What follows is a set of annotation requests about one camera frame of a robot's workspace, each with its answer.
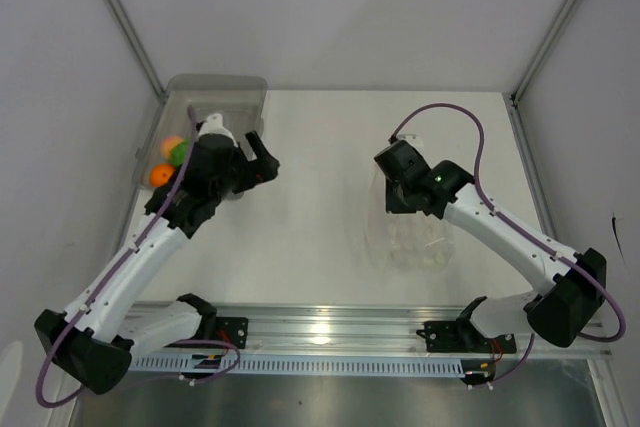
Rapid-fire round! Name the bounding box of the left aluminium frame post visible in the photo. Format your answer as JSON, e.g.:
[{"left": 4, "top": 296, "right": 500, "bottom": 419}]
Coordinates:
[{"left": 103, "top": 0, "right": 165, "bottom": 100}]

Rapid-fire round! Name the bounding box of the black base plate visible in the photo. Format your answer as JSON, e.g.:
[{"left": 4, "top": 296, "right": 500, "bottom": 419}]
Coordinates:
[
  {"left": 160, "top": 313, "right": 248, "bottom": 349},
  {"left": 415, "top": 320, "right": 517, "bottom": 354}
]

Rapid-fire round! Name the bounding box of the orange fruit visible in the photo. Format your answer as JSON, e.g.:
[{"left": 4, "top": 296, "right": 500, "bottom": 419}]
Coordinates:
[{"left": 148, "top": 163, "right": 176, "bottom": 188}]

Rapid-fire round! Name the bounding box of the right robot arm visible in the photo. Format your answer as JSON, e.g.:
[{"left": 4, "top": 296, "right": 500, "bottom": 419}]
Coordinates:
[{"left": 374, "top": 140, "right": 606, "bottom": 351}]

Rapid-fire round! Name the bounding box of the green plastic lettuce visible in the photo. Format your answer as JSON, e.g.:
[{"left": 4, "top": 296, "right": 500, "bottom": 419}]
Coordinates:
[{"left": 168, "top": 140, "right": 190, "bottom": 168}]

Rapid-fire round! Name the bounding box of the aluminium mounting rail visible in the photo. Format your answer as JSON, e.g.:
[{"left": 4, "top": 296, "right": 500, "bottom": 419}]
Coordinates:
[{"left": 126, "top": 301, "right": 612, "bottom": 359}]

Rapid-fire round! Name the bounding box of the right aluminium frame post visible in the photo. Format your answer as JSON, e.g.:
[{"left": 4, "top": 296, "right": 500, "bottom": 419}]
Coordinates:
[{"left": 510, "top": 0, "right": 583, "bottom": 107}]

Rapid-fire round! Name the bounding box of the aluminium frame post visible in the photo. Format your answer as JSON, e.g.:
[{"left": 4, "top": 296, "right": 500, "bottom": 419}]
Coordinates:
[
  {"left": 510, "top": 0, "right": 583, "bottom": 107},
  {"left": 103, "top": 0, "right": 165, "bottom": 100}
]

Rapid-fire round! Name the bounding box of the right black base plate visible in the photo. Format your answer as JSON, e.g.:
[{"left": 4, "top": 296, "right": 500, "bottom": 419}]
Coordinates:
[{"left": 415, "top": 320, "right": 517, "bottom": 354}]

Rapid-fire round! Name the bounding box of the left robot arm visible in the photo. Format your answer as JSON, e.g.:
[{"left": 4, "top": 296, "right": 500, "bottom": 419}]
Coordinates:
[{"left": 34, "top": 131, "right": 280, "bottom": 395}]

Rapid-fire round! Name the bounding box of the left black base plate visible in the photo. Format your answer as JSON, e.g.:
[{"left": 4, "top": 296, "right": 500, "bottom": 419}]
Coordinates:
[{"left": 160, "top": 313, "right": 248, "bottom": 349}]

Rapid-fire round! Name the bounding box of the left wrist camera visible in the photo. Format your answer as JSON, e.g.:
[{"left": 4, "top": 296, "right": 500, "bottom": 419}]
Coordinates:
[{"left": 198, "top": 113, "right": 236, "bottom": 142}]

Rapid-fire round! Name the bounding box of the white slotted cable duct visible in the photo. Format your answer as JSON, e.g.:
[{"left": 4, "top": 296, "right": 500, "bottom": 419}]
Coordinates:
[{"left": 129, "top": 352, "right": 465, "bottom": 378}]

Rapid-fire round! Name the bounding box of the peach fruit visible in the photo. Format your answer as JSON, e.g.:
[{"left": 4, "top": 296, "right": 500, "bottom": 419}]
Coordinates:
[{"left": 160, "top": 135, "right": 185, "bottom": 159}]

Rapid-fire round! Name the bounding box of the clear zip top bag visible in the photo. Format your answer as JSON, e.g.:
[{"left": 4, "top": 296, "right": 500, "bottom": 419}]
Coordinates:
[{"left": 365, "top": 167, "right": 455, "bottom": 273}]

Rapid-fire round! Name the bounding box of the clear plastic container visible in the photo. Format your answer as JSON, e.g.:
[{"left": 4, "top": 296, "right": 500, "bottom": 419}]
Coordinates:
[{"left": 135, "top": 74, "right": 268, "bottom": 191}]

